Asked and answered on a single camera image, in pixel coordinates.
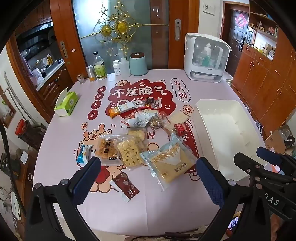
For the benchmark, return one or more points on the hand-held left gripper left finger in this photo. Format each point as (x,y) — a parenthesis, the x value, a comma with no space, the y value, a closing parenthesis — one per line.
(86,180)

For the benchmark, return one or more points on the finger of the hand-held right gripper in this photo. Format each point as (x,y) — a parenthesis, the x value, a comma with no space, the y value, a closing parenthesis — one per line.
(268,154)
(245,162)

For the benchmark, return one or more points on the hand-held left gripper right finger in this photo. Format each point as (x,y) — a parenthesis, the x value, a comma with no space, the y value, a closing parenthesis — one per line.
(210,183)

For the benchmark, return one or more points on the small blue and white packet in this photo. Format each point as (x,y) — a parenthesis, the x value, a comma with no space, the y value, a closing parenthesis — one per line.
(84,154)

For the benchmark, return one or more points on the orange biscuit packet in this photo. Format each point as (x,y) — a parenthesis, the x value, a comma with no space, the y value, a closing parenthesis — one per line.
(105,148)

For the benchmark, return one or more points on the dark red stick packet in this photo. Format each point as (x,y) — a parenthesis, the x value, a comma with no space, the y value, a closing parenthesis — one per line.
(126,186)

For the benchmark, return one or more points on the white plastic bin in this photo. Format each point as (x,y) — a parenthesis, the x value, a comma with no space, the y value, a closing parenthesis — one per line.
(219,129)

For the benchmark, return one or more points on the large yellow snack bag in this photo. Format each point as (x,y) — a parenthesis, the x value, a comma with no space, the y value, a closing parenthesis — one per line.
(168,162)

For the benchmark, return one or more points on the clear puffed corn snack bag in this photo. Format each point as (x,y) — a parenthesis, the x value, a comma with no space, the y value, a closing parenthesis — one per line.
(129,154)

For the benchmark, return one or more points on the small red candy packet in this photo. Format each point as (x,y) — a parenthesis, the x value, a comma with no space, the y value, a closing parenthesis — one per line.
(180,129)

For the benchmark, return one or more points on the clear yellow rice cake packet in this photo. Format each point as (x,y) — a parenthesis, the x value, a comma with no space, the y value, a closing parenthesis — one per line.
(138,134)

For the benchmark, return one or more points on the orange and white snack bar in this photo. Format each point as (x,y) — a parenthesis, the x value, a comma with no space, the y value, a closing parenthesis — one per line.
(122,109)

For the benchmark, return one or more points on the cardboard box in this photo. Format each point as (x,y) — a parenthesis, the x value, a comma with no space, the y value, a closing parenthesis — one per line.
(276,139)

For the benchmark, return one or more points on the smartphone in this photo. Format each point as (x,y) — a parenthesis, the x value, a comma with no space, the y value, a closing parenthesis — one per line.
(233,224)

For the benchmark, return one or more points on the pink printed tablecloth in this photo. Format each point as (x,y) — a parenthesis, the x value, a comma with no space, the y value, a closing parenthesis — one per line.
(161,208)

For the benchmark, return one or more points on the pale cracker packet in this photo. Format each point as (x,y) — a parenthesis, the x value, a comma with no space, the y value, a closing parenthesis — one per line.
(180,117)

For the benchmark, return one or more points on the wooden cabinet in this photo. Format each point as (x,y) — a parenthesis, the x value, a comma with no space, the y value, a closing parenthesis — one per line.
(261,76)

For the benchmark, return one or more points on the jar with red lid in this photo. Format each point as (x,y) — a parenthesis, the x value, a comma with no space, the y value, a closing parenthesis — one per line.
(24,132)

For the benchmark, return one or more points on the clear nut snack packet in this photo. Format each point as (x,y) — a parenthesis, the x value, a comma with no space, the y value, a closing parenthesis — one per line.
(157,122)

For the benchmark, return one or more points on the white and red snack bag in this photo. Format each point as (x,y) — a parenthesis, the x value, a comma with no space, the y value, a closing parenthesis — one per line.
(138,119)

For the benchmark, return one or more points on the green tissue box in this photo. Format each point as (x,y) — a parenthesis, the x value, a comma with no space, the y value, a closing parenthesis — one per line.
(67,102)

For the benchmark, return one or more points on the dark brown snack packet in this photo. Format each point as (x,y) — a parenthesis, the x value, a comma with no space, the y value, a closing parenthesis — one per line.
(151,102)

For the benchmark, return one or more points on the small glass jar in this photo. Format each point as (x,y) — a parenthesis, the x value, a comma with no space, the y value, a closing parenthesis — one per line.
(80,79)

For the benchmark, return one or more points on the silver metal can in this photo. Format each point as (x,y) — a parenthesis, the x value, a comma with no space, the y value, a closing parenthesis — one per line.
(91,73)

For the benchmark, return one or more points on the glass bottle with green label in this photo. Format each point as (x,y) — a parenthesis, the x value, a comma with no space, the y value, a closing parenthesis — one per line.
(100,68)

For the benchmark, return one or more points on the white pill bottle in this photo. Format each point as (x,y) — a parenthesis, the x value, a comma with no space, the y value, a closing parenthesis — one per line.
(116,68)

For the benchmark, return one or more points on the baby bottle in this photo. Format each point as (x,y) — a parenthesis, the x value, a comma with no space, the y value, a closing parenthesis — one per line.
(207,52)

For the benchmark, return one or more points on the white bottle sterilizer appliance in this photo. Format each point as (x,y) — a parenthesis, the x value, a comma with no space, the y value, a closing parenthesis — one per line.
(192,58)

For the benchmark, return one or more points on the dark entrance door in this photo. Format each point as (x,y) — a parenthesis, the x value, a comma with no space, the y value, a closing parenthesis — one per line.
(235,39)

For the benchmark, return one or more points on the translucent white plastic bottle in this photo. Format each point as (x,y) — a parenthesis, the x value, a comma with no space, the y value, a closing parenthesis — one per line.
(124,67)

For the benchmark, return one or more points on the teal canister with brown lid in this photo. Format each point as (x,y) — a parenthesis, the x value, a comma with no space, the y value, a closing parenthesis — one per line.
(138,66)

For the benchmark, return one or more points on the wooden display shelf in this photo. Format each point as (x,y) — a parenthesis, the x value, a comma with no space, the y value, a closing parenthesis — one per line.
(263,27)

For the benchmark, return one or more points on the black range hood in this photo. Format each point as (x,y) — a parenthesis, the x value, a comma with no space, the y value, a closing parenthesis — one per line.
(34,32)

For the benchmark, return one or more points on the glass door with gold ornament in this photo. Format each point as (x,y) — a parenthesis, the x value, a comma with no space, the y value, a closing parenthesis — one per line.
(138,23)

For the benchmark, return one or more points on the white wall switch plate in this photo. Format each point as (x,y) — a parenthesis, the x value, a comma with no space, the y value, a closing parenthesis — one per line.
(209,7)

